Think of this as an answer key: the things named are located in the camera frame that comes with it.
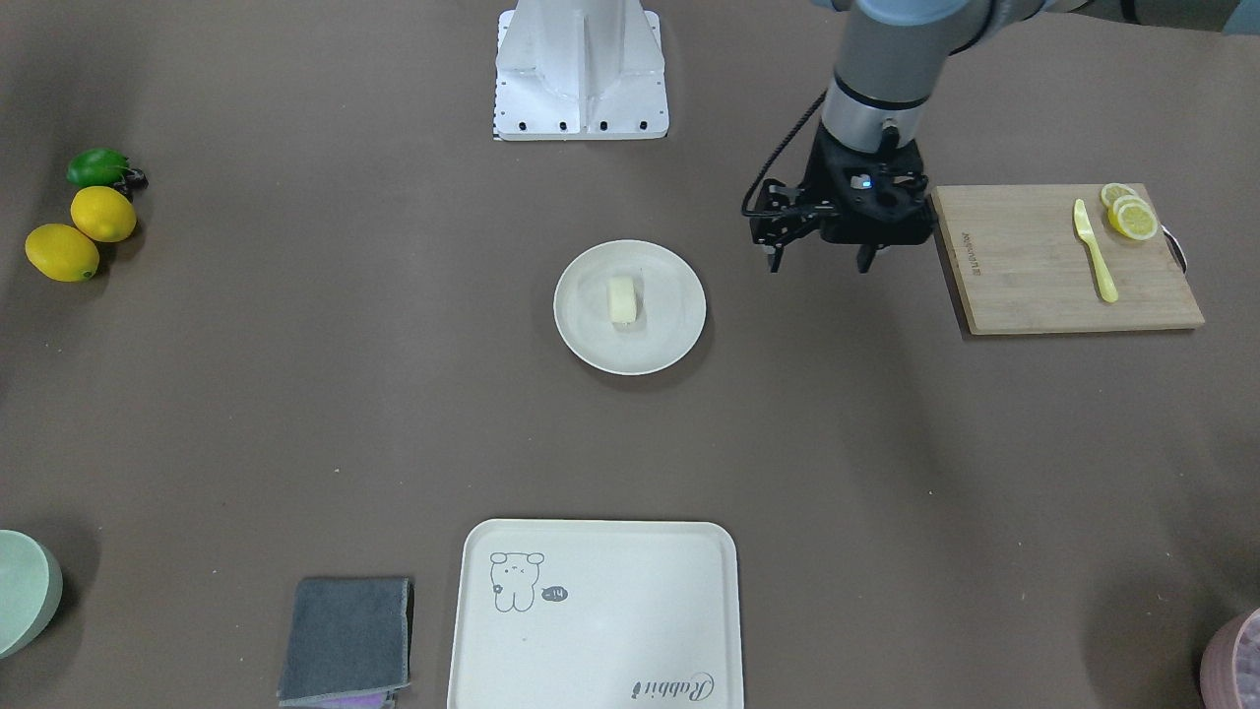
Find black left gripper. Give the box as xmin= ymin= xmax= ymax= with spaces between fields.
xmin=766 ymin=123 xmax=936 ymax=275

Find cream round plate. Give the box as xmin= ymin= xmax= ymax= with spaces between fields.
xmin=553 ymin=239 xmax=707 ymax=377

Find pale steamed bun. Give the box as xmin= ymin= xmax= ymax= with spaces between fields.
xmin=606 ymin=277 xmax=639 ymax=326

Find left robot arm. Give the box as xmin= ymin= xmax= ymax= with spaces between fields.
xmin=741 ymin=1 xmax=1257 ymax=273

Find cream rectangular tray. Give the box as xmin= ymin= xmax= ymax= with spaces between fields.
xmin=447 ymin=519 xmax=743 ymax=708

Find wooden cutting board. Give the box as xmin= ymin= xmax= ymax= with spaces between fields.
xmin=932 ymin=184 xmax=1205 ymax=336

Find yellow plastic knife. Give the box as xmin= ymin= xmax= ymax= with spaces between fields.
xmin=1072 ymin=198 xmax=1119 ymax=302

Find lemon slice back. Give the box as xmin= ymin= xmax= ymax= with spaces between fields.
xmin=1100 ymin=181 xmax=1140 ymax=210

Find pink bowl with ice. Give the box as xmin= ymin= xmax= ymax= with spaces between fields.
xmin=1200 ymin=610 xmax=1259 ymax=708

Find dark grey folded cloth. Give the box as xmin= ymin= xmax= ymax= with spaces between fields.
xmin=278 ymin=576 xmax=412 ymax=708

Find dark cherries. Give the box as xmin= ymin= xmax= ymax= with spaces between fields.
xmin=112 ymin=167 xmax=149 ymax=201

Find yellow lemon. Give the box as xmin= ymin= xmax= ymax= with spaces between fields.
xmin=26 ymin=224 xmax=100 ymax=283
xmin=69 ymin=186 xmax=139 ymax=243

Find green lime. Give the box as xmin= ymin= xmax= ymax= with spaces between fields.
xmin=66 ymin=149 xmax=130 ymax=188

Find mint green bowl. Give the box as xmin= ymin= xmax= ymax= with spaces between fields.
xmin=1 ymin=530 xmax=63 ymax=659

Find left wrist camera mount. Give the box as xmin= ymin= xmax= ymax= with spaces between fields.
xmin=740 ymin=178 xmax=839 ymax=254

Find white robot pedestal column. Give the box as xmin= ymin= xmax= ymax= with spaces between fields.
xmin=491 ymin=1 xmax=670 ymax=141

